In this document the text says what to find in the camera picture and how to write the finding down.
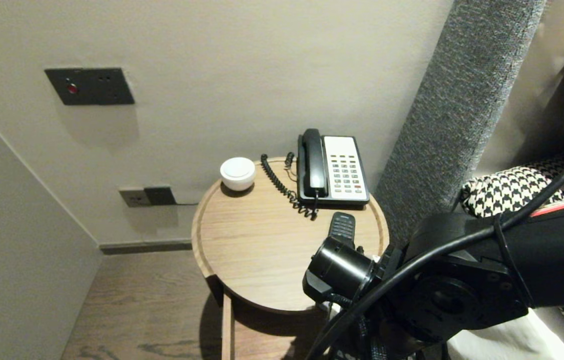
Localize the slim black remote control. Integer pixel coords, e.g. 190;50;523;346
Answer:
328;212;356;249

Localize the black telephone handset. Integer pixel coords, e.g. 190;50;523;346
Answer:
301;128;328;198

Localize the white round puck device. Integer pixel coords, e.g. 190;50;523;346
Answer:
220;156;256;192

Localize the black and white desk telephone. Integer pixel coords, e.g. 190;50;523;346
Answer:
297;135;370;208

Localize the round wooden nightstand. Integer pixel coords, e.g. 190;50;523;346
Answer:
191;156;390;316

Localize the brown skirting board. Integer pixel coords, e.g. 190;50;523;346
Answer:
99;240;193;256

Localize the grey upholstered headboard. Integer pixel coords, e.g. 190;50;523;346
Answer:
374;0;546;246

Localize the houndstooth black and white pillow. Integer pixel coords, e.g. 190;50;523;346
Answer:
460;152;564;343

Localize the beige upholstered headboard panel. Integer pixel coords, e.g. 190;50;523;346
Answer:
477;0;564;176

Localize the white bed sheet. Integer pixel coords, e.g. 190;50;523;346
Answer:
449;310;564;360

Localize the black coiled telephone cord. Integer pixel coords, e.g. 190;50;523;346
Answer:
261;152;318;221

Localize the grey wall socket plate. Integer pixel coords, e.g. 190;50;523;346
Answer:
119;188;151;208

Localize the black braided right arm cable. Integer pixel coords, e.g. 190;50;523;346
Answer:
329;292;387;360

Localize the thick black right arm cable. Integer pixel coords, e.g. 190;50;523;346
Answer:
307;140;564;360

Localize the dark wall switch panel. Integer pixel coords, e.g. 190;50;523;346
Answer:
45;67;136;106

